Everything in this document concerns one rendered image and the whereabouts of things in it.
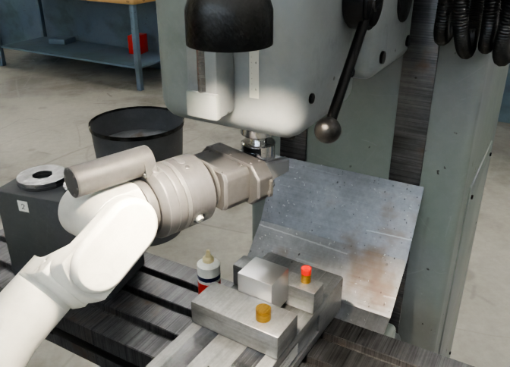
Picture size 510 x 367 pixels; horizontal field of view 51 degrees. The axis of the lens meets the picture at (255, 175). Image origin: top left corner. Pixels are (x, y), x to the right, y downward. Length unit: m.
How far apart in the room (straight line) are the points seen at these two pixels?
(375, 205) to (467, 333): 1.45
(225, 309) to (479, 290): 2.04
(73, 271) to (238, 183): 0.23
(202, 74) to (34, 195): 0.51
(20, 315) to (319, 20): 0.43
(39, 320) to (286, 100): 0.34
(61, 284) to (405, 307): 0.83
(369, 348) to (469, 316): 1.66
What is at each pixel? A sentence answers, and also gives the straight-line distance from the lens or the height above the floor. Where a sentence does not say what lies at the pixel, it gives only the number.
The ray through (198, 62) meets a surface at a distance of 0.59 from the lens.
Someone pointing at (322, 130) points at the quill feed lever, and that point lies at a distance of 0.59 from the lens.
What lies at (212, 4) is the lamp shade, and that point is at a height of 1.48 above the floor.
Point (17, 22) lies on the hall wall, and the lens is 7.98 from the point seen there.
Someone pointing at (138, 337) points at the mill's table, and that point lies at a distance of 0.95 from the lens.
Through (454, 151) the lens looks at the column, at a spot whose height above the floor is 1.16.
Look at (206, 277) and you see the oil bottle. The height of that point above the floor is 0.98.
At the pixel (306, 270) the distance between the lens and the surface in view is 0.84.
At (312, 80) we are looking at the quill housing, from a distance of 0.61.
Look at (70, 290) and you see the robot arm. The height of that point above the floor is 1.21.
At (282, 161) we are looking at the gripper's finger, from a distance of 0.73.
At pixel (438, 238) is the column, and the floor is 0.97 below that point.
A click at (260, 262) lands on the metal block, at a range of 0.85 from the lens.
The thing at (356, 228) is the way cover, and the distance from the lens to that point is 1.11.
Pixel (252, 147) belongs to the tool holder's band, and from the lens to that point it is 0.71.
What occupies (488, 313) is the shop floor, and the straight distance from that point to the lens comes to 2.61.
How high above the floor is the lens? 1.54
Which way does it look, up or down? 25 degrees down
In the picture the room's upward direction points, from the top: straight up
